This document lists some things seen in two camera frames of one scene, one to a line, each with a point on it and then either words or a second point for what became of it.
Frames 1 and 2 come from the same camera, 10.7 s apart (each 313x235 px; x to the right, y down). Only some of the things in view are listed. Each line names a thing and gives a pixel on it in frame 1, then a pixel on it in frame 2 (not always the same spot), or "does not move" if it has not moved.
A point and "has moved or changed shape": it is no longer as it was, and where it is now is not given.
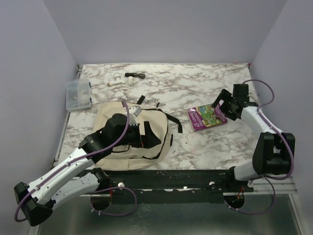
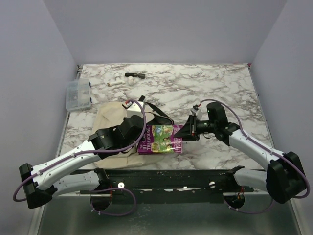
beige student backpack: [156, 141] has moved or changed shape
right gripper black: [226, 96] → [190, 129]
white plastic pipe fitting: [118, 81] does not move
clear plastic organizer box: [78, 94] does not move
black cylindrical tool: [135, 75] does not move
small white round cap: [131, 81] does not move
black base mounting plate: [172, 186] does not move
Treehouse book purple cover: [206, 116] has moved or changed shape
